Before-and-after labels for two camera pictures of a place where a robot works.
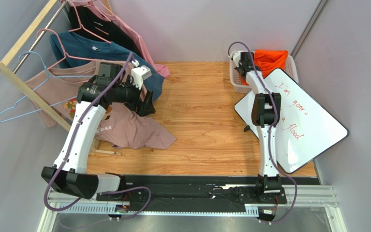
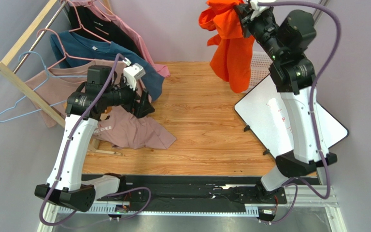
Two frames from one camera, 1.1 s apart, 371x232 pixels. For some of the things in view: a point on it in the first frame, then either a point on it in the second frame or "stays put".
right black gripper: x=243 y=64 to x=245 y=16
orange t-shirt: x=268 y=61 to x=232 y=58
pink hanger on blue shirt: x=65 y=54 stays put
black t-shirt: x=85 y=20 stays put
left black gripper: x=142 y=108 stays put
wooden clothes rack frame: x=3 y=67 stays put
